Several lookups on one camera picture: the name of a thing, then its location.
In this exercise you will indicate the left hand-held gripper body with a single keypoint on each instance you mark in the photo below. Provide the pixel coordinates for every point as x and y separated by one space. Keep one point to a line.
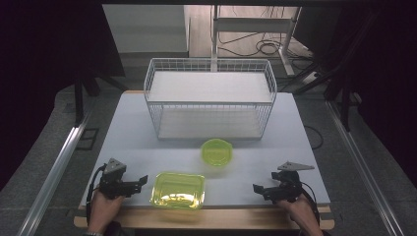
113 183

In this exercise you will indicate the aluminium rail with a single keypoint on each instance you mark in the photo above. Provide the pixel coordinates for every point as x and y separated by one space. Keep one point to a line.
54 177
364 170

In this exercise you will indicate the black floor bracket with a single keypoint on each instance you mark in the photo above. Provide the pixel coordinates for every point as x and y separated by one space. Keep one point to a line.
88 139

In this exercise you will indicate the person's left hand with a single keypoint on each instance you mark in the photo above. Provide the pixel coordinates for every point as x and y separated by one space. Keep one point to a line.
103 209

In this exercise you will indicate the round green plastic container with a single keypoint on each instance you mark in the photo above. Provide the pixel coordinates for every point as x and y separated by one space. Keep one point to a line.
216 152

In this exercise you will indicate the person's right hand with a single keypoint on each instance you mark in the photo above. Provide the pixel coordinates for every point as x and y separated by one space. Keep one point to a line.
301 214

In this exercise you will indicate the black curtain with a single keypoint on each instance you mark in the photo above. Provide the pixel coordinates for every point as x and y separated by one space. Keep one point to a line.
390 82
42 65

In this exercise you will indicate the black metal stand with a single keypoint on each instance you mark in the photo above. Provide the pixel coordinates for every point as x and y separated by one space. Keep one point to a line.
78 98
344 105

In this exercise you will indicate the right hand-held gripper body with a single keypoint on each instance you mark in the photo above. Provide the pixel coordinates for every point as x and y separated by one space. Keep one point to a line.
288 187

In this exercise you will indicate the rectangular green plastic container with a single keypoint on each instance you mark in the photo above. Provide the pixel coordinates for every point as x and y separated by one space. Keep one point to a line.
178 190

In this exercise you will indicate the white metal desk frame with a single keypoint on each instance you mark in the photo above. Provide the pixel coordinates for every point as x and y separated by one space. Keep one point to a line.
252 24

